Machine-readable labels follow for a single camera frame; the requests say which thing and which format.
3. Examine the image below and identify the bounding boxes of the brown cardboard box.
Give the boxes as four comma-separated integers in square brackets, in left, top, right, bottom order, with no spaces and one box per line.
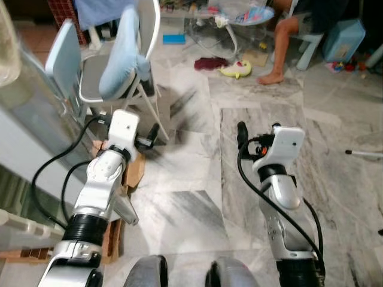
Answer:
[0,141,147,265]

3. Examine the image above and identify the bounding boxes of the yellow plush toy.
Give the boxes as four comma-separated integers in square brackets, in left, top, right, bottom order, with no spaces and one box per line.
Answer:
[220,60,252,79]

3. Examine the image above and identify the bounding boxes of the dark red cloth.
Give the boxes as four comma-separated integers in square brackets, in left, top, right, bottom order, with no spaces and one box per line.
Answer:
[194,57,229,71]

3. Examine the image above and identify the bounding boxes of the light blue cushion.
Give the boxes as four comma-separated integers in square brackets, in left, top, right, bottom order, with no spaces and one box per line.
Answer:
[99,6,151,100]

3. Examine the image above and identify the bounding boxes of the white folding chair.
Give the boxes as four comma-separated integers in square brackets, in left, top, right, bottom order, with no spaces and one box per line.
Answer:
[45,0,171,144]

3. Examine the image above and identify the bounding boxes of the seated person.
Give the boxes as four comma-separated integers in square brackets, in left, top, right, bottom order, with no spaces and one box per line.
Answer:
[257,0,363,85]

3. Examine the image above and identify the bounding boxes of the small blue box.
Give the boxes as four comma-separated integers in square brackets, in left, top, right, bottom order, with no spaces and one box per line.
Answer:
[163,34,187,45]

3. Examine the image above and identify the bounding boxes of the white rod with black tip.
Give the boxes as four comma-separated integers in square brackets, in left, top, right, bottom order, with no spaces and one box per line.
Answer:
[345,149,383,160]

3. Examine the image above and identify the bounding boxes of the white plastic stool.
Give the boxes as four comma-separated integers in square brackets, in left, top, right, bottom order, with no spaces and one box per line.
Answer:
[296,33,327,71]

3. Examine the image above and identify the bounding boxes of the small colourful toys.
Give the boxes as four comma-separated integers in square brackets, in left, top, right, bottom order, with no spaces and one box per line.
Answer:
[326,60,360,73]

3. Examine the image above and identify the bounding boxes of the grey right robot leg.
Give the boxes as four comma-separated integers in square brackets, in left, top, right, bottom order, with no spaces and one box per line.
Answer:
[205,257,259,287]

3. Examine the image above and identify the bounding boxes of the grey robot leg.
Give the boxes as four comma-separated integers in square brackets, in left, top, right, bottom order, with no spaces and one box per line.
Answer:
[205,257,259,287]
[123,255,169,287]

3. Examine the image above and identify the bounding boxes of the grey left robot leg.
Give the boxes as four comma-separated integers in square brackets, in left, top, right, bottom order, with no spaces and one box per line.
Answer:
[123,255,169,287]

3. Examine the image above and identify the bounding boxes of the blue cloth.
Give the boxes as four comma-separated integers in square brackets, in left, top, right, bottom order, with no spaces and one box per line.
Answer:
[75,0,141,30]

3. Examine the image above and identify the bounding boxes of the light blue plastic bin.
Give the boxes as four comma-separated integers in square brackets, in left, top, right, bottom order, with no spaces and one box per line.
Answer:
[323,19,366,63]

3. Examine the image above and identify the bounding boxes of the red lattice panel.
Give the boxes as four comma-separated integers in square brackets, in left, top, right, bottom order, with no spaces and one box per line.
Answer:
[48,0,78,29]

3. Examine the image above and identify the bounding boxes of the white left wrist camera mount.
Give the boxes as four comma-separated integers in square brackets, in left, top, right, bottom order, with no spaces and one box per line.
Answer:
[110,109,140,157]

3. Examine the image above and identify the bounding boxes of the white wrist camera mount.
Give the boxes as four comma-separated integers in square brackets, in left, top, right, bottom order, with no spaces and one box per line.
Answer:
[110,109,140,157]
[262,126,306,174]

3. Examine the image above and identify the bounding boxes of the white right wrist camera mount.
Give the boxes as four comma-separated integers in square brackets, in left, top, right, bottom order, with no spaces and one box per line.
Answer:
[262,126,306,174]

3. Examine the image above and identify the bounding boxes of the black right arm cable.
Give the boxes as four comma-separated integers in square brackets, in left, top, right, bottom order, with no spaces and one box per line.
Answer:
[237,146,327,279]

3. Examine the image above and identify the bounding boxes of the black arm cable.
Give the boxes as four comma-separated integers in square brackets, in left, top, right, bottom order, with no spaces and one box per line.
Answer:
[237,146,327,279]
[31,115,111,231]

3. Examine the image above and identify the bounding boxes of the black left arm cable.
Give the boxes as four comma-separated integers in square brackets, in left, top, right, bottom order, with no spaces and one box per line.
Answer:
[31,115,111,231]

